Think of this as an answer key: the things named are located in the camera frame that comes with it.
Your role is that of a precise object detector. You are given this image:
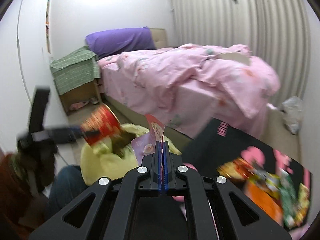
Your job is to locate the clear plastic bag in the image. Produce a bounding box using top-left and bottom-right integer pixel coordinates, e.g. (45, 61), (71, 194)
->
(280, 96), (304, 135)

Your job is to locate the pink red snack wrapper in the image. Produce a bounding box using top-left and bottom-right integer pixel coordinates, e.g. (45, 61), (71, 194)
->
(131, 114), (165, 166)

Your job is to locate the black round pink-patterned tablecloth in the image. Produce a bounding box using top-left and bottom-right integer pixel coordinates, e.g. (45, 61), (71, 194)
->
(130, 117), (313, 240)

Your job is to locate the orange snack bag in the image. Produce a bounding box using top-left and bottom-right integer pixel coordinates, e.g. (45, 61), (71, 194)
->
(244, 181), (283, 226)

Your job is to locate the green white snack bag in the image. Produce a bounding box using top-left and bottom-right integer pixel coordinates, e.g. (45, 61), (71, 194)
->
(279, 169), (310, 229)

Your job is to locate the red orange candy wrapper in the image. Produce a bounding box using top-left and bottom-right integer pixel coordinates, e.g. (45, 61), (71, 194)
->
(217, 158), (254, 182)

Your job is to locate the yellow plastic trash bag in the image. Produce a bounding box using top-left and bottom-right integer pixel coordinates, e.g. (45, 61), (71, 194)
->
(80, 123), (182, 186)

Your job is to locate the white ribbed curtain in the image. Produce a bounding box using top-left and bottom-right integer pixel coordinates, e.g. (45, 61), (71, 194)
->
(172, 0), (310, 105)

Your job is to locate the cardboard box nightstand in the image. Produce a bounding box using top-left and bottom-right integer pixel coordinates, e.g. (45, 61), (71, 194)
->
(59, 80), (102, 115)

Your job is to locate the pink bed duvet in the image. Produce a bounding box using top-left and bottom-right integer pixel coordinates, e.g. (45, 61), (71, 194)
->
(98, 44), (280, 138)

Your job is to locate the blue jeans leg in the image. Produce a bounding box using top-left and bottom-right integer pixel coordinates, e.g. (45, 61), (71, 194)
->
(46, 165), (88, 218)

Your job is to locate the green patterned cloth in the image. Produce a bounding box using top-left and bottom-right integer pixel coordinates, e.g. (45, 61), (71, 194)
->
(50, 46), (100, 95)

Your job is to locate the orange sleeve forearm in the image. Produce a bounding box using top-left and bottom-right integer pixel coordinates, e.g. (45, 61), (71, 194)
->
(1, 153), (48, 239)

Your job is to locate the beige bed headboard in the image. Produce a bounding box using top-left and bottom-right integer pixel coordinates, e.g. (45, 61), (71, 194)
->
(150, 28), (168, 49)

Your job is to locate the purple pillow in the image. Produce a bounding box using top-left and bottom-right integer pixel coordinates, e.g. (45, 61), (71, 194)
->
(85, 27), (156, 59)

